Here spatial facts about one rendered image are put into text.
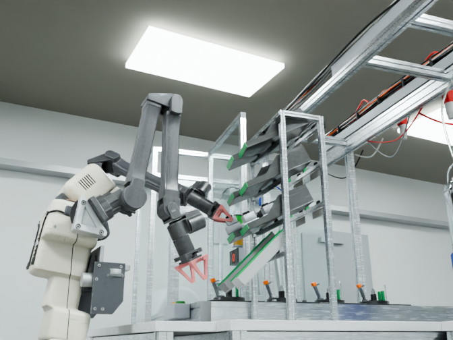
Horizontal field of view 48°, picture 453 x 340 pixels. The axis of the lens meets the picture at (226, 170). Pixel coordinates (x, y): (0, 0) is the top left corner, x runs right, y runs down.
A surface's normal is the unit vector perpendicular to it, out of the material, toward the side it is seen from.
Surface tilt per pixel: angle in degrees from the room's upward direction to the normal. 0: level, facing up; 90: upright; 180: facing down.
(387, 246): 90
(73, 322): 90
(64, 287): 90
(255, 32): 180
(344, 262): 90
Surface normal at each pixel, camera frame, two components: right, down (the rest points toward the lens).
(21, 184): 0.46, -0.29
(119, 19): 0.00, 0.95
